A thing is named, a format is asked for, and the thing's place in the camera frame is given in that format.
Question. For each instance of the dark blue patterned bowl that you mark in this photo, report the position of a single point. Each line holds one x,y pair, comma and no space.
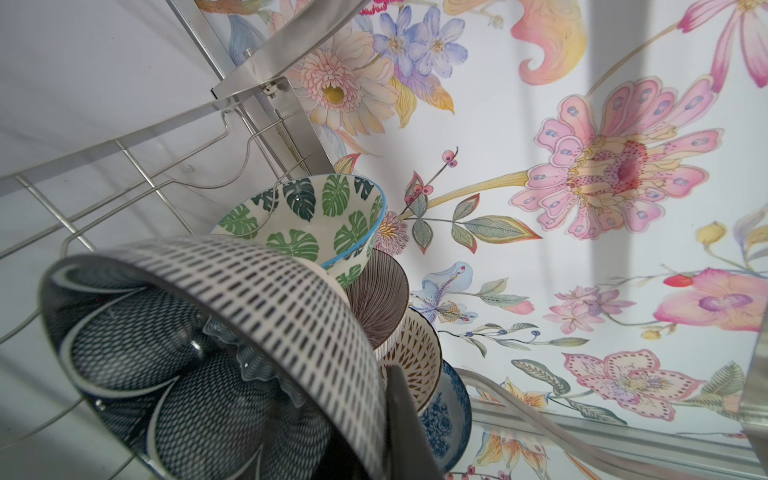
215,358

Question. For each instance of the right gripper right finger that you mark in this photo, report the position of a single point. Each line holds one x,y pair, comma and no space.
410,456

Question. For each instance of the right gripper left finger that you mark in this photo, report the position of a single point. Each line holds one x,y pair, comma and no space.
337,460

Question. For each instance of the white red-patterned bowl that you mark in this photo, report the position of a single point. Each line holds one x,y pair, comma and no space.
418,353

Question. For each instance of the blue-rimmed leaf bowl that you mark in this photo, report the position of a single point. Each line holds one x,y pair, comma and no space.
328,219

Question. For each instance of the blue floral ceramic bowl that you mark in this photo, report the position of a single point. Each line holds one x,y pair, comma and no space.
447,420

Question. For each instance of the purple striped bowl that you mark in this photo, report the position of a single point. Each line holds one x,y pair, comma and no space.
379,300

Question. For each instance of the steel two-tier dish rack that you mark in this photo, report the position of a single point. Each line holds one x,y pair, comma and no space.
109,135

